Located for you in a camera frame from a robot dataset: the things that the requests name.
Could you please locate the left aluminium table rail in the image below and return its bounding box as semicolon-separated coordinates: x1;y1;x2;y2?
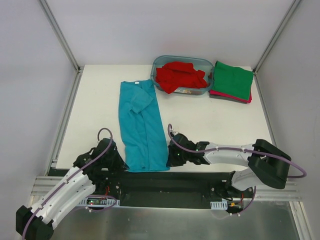
44;67;84;176

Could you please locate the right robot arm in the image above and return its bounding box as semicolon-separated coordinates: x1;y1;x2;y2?
167;132;291;198

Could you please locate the teal t shirt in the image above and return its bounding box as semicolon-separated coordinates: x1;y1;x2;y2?
118;80;170;173

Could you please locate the left white cable duct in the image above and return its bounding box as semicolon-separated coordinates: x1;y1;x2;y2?
77;197;120;208

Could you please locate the folded pink t shirt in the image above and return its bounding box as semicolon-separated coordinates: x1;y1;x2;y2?
209;66;252;104

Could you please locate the aluminium frame post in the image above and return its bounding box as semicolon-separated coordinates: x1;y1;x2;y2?
37;0;81;73
253;0;303;75

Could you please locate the right aluminium frame post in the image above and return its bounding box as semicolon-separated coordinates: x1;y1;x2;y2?
253;0;303;75

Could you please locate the folded green t shirt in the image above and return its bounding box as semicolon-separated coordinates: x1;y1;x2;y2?
210;60;254;100

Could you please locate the aluminium table rail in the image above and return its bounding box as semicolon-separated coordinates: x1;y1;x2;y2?
44;67;84;176
252;72;286;176

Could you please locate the clear blue plastic bin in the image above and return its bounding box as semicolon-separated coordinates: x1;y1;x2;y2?
150;55;214;95

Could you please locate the left aluminium frame post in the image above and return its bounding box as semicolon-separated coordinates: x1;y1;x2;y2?
37;0;81;73

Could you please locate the white cable duct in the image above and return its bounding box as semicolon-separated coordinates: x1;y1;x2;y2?
210;199;228;211
77;197;120;208

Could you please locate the right white cable duct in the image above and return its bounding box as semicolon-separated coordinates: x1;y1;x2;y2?
210;199;228;211

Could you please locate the right aluminium table rail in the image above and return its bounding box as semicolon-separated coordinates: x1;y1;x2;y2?
252;72;286;176

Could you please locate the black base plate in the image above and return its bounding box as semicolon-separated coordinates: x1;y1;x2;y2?
47;168;258;210

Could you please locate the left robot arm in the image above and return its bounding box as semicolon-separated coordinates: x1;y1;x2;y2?
15;138;128;240

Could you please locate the red t shirt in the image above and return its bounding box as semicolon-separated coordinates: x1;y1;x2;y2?
155;61;208;94

